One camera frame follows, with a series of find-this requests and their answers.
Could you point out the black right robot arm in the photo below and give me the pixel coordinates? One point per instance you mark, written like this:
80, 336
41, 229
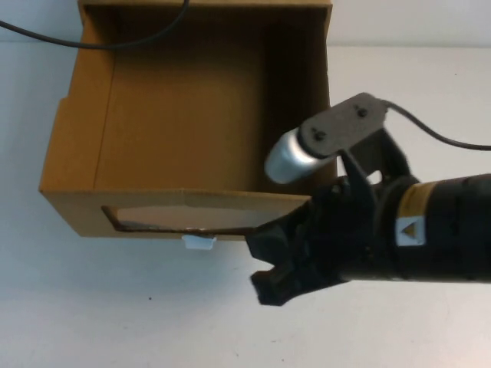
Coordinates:
460, 230

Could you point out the cardboard drawer with torn window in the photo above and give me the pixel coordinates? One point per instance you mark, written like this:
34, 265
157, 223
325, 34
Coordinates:
184, 134

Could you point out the brown cardboard box sleeve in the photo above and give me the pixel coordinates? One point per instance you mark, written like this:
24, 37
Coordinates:
230, 2

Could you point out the dark camera mount bracket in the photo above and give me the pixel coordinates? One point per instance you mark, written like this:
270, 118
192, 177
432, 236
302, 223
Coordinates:
345, 122

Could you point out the silver cylindrical wrist camera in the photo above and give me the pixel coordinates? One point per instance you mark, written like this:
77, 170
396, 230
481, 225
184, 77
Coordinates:
287, 157

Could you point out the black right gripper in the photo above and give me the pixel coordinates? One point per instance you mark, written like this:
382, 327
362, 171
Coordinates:
345, 237

